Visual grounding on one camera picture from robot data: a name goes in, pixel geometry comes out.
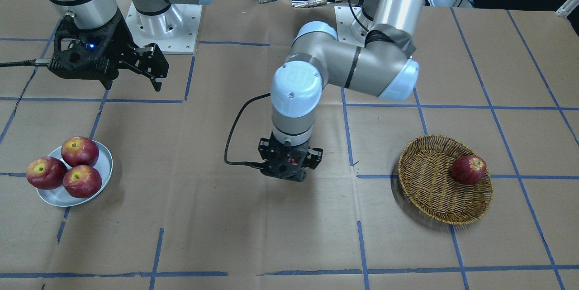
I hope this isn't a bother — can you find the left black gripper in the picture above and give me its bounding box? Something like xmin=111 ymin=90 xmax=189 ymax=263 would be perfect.
xmin=258 ymin=136 xmax=324 ymax=181

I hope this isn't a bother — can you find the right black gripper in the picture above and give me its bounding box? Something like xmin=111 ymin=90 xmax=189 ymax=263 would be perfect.
xmin=48 ymin=12 xmax=170 ymax=92

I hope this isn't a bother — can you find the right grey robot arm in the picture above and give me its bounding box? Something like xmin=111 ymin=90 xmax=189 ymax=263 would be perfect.
xmin=39 ymin=0 xmax=169 ymax=92

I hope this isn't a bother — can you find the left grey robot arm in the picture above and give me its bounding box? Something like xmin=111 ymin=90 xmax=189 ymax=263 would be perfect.
xmin=252 ymin=0 xmax=424 ymax=181

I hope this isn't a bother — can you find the woven wicker basket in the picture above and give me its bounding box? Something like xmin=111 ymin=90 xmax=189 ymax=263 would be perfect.
xmin=397 ymin=134 xmax=494 ymax=225

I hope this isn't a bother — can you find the red apple on plate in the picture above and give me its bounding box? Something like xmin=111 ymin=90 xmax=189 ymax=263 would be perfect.
xmin=61 ymin=137 xmax=100 ymax=167
xmin=63 ymin=166 xmax=103 ymax=199
xmin=26 ymin=157 xmax=68 ymax=190

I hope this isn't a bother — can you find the dark red apple in basket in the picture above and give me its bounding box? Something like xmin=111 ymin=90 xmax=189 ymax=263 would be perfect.
xmin=451 ymin=155 xmax=487 ymax=185

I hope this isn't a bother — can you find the light blue plate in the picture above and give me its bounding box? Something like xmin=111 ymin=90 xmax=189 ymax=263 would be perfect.
xmin=36 ymin=140 xmax=113 ymax=207

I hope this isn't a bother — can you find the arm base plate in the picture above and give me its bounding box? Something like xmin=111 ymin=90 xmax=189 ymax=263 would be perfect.
xmin=334 ymin=6 xmax=410 ymax=61
xmin=125 ymin=4 xmax=203 ymax=55

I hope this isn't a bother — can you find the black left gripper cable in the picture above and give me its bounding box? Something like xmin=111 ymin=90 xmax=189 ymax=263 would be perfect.
xmin=224 ymin=93 xmax=272 ymax=167

